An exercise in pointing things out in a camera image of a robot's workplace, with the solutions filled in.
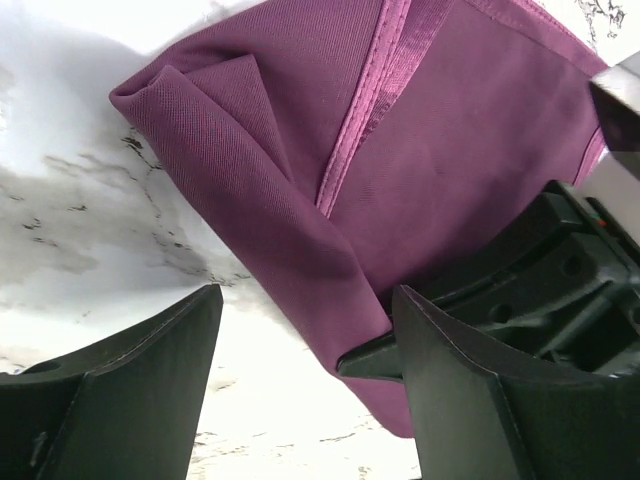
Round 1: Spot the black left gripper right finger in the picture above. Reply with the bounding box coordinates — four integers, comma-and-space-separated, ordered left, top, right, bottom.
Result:
392, 286, 639, 480

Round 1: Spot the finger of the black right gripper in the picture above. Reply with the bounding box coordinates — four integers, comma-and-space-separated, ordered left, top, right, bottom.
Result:
337, 334, 403, 383

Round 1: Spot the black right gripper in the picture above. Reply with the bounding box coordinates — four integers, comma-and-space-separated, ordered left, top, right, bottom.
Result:
429, 181, 639, 375

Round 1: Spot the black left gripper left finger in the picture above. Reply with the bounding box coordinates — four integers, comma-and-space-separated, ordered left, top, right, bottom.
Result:
1, 285, 223, 480

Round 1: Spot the purple cloth napkin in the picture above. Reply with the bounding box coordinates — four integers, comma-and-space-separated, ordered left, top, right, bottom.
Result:
108, 0, 612, 440

